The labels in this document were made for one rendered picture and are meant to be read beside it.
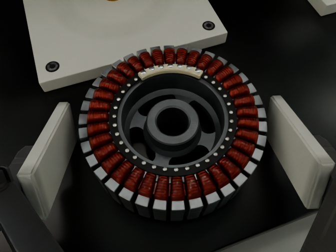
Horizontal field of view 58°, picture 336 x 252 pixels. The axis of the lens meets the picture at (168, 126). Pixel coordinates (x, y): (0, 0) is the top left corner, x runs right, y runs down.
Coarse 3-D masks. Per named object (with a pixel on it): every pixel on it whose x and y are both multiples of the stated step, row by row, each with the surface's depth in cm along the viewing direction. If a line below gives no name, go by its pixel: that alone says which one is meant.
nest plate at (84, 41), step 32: (32, 0) 26; (64, 0) 26; (96, 0) 26; (128, 0) 26; (160, 0) 26; (192, 0) 26; (32, 32) 24; (64, 32) 24; (96, 32) 24; (128, 32) 24; (160, 32) 24; (192, 32) 24; (224, 32) 24; (64, 64) 23; (96, 64) 23
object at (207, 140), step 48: (192, 48) 21; (96, 96) 18; (144, 96) 21; (192, 96) 21; (240, 96) 18; (96, 144) 17; (192, 144) 19; (240, 144) 17; (144, 192) 16; (192, 192) 16
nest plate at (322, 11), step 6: (312, 0) 27; (318, 0) 26; (324, 0) 26; (330, 0) 26; (318, 6) 27; (324, 6) 26; (330, 6) 26; (318, 12) 27; (324, 12) 26; (330, 12) 27
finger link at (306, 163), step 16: (272, 96) 19; (272, 112) 19; (288, 112) 18; (272, 128) 19; (288, 128) 17; (304, 128) 16; (272, 144) 19; (288, 144) 17; (304, 144) 15; (288, 160) 17; (304, 160) 15; (320, 160) 14; (288, 176) 17; (304, 176) 15; (320, 176) 14; (304, 192) 15; (320, 192) 15
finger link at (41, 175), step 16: (64, 112) 18; (48, 128) 16; (64, 128) 18; (48, 144) 15; (64, 144) 18; (32, 160) 14; (48, 160) 15; (64, 160) 18; (32, 176) 13; (48, 176) 15; (32, 192) 14; (48, 192) 15; (48, 208) 15
